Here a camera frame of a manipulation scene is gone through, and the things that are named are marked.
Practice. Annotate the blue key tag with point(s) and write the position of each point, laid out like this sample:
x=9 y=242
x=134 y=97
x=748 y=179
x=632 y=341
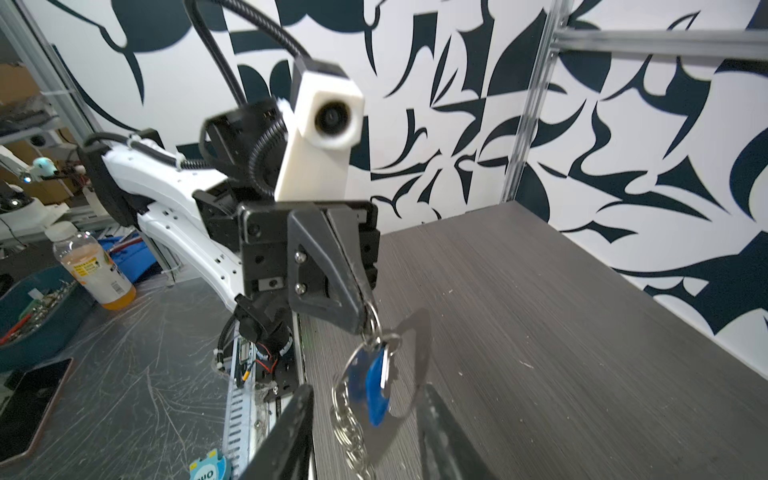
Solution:
x=369 y=381

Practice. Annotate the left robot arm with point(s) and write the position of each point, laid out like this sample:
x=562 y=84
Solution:
x=191 y=206

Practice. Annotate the white slotted cable duct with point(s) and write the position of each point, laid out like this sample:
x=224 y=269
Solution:
x=239 y=426

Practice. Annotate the black smartphone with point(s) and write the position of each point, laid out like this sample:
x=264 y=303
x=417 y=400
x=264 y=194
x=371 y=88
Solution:
x=33 y=399

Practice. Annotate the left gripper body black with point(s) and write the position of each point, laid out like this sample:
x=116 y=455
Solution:
x=263 y=239

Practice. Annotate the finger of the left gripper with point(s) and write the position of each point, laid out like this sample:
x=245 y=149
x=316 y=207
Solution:
x=344 y=222
x=321 y=284

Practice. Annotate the orange juice bottle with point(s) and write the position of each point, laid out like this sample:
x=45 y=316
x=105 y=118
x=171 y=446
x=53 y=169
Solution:
x=90 y=265

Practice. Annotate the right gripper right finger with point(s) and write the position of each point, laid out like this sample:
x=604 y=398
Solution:
x=445 y=450

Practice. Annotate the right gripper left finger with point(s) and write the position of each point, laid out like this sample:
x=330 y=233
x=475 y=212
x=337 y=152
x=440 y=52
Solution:
x=285 y=453

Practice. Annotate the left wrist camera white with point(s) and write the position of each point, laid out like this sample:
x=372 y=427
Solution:
x=324 y=117

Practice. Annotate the silver metal plate key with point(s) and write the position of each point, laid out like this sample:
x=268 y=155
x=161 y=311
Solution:
x=410 y=343

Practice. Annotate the teal plastic tray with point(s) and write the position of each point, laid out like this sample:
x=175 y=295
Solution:
x=39 y=316

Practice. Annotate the blue owl toy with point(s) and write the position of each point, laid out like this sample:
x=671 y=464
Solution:
x=213 y=466

